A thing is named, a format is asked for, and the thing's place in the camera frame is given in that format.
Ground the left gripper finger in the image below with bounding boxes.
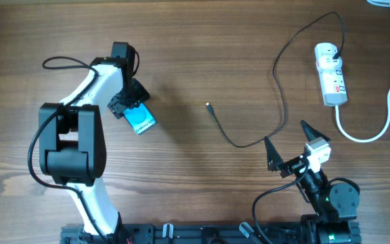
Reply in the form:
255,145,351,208
132,78,150,107
108,100,127,119

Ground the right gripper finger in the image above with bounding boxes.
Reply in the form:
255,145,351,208
264,136,284,171
300,120,330,142

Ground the teal Galaxy smartphone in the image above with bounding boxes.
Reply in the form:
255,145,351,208
123,103,156,135

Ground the black USB charger cable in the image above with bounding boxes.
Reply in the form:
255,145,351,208
205,12,346,148

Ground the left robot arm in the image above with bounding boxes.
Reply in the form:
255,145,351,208
31,42,156,243

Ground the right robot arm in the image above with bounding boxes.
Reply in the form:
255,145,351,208
263,120,362,243

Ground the white power strip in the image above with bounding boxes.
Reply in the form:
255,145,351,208
314,43,347,106

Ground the white power strip cord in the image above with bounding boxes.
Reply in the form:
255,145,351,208
334,2,390,143

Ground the left black camera cable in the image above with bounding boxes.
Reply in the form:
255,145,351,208
27,56,110,243

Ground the black camera cable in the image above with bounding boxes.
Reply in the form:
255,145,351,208
27,56,110,243
251,159,310,244

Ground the right black camera cable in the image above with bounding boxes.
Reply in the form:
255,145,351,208
251,159,310,244

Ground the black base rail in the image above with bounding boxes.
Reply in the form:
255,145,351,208
60,221,362,244

